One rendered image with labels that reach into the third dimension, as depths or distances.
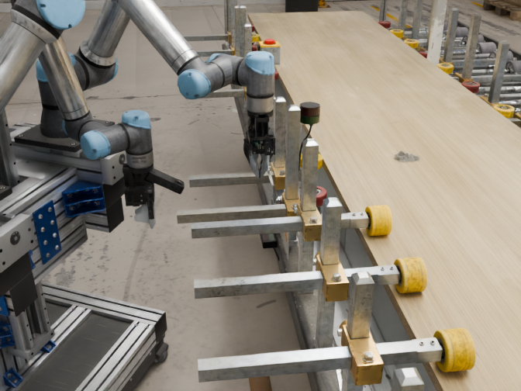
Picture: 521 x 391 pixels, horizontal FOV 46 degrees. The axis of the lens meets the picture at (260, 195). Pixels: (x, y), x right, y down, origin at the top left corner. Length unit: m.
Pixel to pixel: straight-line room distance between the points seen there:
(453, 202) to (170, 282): 1.59
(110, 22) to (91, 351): 1.18
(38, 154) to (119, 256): 1.30
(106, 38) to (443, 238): 1.13
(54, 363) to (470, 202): 1.52
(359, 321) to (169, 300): 1.80
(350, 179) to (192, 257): 1.43
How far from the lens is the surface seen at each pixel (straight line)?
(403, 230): 1.70
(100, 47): 1.96
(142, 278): 3.06
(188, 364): 2.57
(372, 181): 1.95
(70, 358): 2.37
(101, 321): 2.50
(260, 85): 1.61
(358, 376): 1.17
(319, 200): 1.82
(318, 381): 1.50
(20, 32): 1.48
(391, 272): 1.42
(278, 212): 1.84
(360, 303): 1.16
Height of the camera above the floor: 1.76
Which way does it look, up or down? 28 degrees down
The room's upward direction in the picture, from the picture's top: straight up
